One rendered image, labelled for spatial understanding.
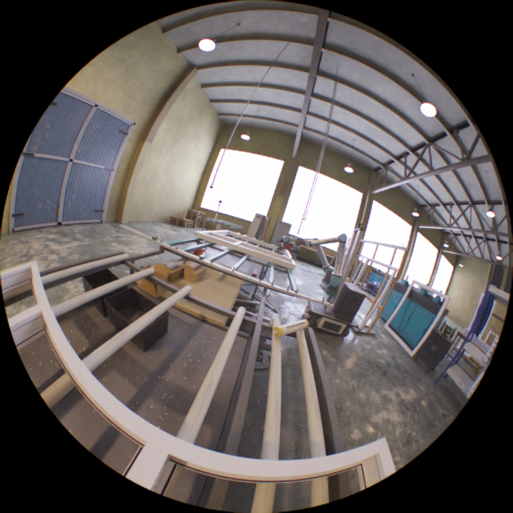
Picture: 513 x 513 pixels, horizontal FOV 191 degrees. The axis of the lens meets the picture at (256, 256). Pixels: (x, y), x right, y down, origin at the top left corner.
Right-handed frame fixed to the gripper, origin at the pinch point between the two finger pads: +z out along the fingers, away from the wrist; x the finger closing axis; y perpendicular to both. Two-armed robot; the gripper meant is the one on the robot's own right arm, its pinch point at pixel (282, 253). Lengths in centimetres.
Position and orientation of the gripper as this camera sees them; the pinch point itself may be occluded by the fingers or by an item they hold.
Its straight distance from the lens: 264.7
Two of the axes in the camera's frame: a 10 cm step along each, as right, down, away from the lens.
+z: 1.5, 8.6, -4.8
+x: 9.5, -2.6, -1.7
